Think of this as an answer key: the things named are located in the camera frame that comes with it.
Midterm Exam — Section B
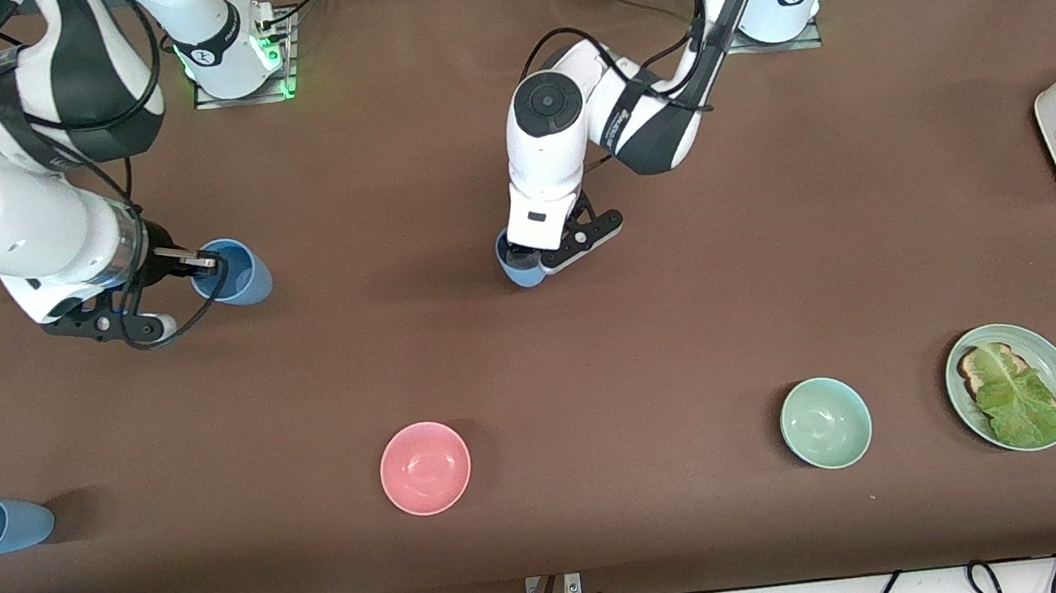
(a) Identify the pale green bowl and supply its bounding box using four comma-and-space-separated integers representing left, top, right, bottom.
775, 371, 878, 476

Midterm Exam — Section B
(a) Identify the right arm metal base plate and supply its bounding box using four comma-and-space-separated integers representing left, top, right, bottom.
184, 8, 304, 113

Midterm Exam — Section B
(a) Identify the green lettuce leaf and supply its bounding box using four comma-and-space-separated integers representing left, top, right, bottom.
967, 335, 1056, 454

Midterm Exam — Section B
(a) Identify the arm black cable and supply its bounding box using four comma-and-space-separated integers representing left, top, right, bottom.
510, 0, 783, 136
0, 0, 238, 370

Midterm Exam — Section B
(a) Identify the pale green plate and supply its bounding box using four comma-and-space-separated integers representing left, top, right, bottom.
939, 316, 1056, 461

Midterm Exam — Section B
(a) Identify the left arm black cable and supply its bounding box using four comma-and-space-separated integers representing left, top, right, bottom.
510, 0, 783, 136

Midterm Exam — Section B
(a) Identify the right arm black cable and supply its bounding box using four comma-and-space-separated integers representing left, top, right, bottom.
0, 0, 238, 370

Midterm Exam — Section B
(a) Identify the black base power cable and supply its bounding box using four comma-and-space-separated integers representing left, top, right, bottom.
254, 0, 347, 40

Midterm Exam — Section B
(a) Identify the pink bowl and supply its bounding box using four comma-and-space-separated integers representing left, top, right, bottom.
374, 417, 478, 521

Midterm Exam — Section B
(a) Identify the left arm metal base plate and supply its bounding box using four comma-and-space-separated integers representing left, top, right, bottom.
711, 0, 826, 60

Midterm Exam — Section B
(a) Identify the blue plastic cup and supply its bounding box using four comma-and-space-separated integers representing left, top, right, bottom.
0, 491, 59, 556
493, 224, 550, 292
186, 233, 277, 313

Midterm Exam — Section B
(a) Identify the small silver bracket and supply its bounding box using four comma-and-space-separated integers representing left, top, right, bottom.
523, 572, 585, 593

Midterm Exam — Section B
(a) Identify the toast slice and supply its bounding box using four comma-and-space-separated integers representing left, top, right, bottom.
955, 335, 1056, 425

